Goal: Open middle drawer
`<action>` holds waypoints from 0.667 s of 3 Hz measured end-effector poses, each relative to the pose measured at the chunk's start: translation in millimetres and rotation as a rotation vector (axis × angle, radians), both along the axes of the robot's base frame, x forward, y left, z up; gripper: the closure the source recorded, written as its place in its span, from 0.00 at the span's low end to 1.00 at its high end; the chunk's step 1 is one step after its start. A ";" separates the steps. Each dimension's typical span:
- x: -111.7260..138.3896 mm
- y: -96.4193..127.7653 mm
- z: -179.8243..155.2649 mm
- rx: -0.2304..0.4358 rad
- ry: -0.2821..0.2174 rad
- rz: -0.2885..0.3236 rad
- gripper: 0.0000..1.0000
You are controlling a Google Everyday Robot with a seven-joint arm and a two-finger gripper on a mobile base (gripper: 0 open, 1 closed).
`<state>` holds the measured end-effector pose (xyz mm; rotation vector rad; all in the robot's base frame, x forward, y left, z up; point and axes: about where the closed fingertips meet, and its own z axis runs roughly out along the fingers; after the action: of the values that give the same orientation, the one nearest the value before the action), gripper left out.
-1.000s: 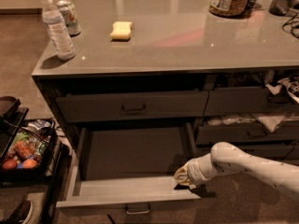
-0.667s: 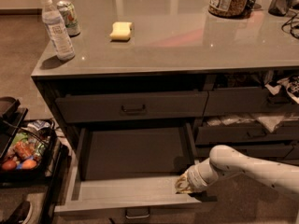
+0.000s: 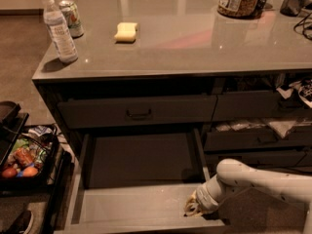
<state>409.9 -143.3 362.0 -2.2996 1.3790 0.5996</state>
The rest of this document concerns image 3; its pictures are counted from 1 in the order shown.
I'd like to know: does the black tray of snacks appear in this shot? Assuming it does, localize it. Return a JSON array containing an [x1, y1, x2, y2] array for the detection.
[[0, 125, 59, 190]]

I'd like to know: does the patterned bag in drawer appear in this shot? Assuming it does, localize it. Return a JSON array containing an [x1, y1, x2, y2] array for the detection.
[[276, 77, 312, 108]]

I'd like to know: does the clear plastic water bottle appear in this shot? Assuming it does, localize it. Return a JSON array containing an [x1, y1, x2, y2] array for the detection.
[[41, 0, 78, 63]]

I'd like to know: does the grey drawer cabinet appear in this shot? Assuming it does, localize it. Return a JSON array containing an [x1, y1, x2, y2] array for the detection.
[[31, 0, 312, 181]]

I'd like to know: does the orange snack can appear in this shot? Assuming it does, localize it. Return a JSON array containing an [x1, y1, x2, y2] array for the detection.
[[14, 147, 33, 167]]

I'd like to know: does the black countertop cable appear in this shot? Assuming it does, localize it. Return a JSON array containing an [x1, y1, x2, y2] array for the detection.
[[293, 12, 312, 41]]

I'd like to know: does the yellow sponge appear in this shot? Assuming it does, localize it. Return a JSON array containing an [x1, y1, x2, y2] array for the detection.
[[114, 22, 137, 43]]

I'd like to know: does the green soda can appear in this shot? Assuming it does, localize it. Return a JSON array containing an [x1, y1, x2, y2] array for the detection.
[[58, 0, 84, 38]]

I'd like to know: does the orange fruit in tray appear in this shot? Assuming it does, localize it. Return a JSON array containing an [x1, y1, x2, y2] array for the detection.
[[22, 167, 38, 177]]

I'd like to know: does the red apple in tray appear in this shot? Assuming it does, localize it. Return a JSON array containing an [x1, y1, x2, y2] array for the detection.
[[2, 167, 18, 178]]

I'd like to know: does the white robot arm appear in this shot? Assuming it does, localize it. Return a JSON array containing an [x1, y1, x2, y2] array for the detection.
[[184, 158, 312, 234]]

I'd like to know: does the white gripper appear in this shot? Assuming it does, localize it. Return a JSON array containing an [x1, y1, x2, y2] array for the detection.
[[184, 180, 223, 216]]

